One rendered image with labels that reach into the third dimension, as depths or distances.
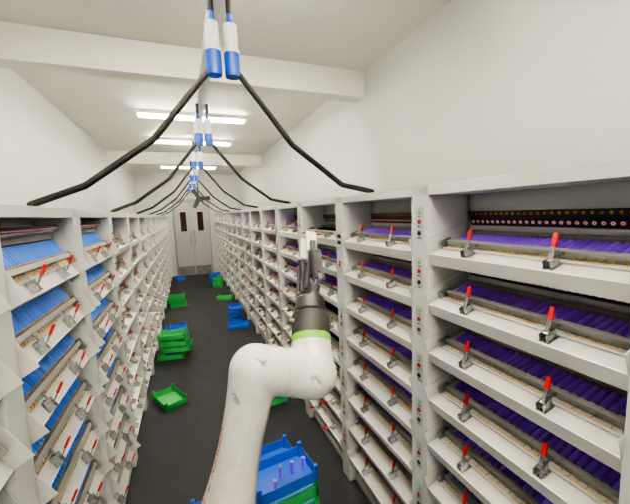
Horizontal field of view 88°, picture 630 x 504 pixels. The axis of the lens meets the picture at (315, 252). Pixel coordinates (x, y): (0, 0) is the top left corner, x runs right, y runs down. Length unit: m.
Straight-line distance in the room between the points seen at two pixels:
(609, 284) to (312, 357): 0.65
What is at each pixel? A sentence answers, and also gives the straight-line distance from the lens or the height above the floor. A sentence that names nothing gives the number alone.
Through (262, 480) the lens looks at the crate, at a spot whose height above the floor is 0.40.
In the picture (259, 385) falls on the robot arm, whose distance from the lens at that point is 0.70.
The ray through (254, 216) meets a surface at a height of 1.65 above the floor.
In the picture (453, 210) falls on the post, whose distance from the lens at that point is 1.36.
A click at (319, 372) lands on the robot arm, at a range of 0.73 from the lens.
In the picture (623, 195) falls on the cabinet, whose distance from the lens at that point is 1.14.
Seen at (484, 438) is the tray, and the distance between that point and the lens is 1.32.
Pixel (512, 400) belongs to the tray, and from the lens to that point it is 1.17.
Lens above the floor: 1.67
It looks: 7 degrees down
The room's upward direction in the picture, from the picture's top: 2 degrees counter-clockwise
